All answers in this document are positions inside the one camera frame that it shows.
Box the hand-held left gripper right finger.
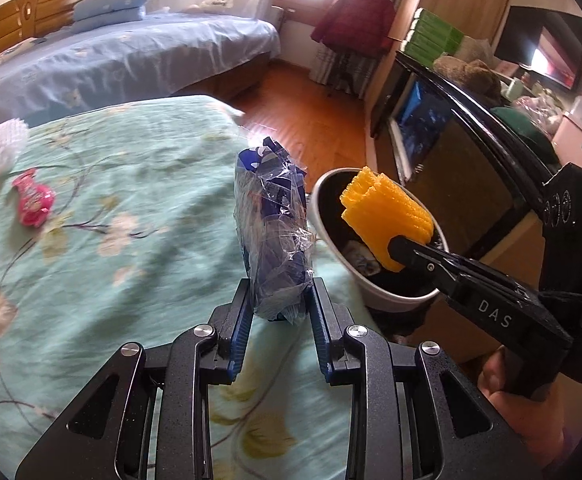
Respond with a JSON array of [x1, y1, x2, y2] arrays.
[[307, 276, 540, 480]]

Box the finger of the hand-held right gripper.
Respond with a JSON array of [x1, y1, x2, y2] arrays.
[[385, 236, 468, 295]]

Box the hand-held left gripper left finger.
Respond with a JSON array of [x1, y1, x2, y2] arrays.
[[15, 278, 252, 480]]

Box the yellow foam net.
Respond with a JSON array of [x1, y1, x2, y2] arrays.
[[340, 164, 435, 272]]

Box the round black trash can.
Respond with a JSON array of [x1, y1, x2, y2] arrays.
[[310, 166, 452, 314]]

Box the blue plastic wrapper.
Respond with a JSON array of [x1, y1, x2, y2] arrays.
[[233, 136, 318, 324]]

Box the person's right hand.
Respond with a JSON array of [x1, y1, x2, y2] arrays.
[[476, 349, 566, 469]]

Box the black television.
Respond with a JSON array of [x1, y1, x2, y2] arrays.
[[370, 51, 566, 261]]

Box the floral green blanket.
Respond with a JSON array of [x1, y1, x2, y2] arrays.
[[0, 94, 366, 480]]

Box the dark green hat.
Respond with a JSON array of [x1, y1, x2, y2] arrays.
[[491, 106, 560, 163]]

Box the pink plastic bag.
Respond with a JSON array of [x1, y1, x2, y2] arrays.
[[513, 95, 562, 132]]

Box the brown teddy bear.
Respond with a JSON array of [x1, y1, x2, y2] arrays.
[[432, 54, 502, 93]]

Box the coat stand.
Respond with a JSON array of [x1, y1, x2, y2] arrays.
[[327, 0, 402, 98]]

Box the patterned curtain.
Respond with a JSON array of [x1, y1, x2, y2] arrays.
[[315, 42, 372, 93]]

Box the stack of green boxes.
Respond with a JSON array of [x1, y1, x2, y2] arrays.
[[403, 7, 466, 61]]

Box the pink candy wrapper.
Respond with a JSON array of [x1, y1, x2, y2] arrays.
[[12, 169, 55, 227]]

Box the red jacket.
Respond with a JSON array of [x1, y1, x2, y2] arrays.
[[311, 0, 396, 56]]

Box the black flat screen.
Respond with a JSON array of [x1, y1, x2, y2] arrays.
[[496, 6, 582, 90]]

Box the bed with blue sheet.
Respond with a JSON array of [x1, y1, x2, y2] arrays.
[[0, 10, 282, 146]]

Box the white plush pillow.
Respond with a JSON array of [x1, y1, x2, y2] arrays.
[[188, 0, 236, 13]]

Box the folded blue quilt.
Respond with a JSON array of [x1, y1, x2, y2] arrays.
[[72, 0, 150, 28]]

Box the wooden headboard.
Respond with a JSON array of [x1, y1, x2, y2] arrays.
[[0, 0, 100, 68]]

